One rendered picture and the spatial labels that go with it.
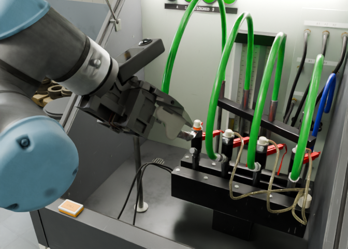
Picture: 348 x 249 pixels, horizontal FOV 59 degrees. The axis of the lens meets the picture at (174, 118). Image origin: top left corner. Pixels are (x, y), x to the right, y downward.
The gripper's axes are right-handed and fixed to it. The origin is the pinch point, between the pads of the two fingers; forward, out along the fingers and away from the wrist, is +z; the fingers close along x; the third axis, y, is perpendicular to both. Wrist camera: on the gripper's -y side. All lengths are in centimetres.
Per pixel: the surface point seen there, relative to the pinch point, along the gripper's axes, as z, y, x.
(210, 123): 1.4, -0.3, 7.5
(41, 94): 112, -52, -283
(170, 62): -8.2, -7.4, 1.9
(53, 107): 63, -22, -159
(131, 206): 26.6, 18.9, -26.7
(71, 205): 4.8, 22.6, -25.2
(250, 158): 8.1, 3.1, 13.5
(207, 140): 3.6, 2.3, 6.6
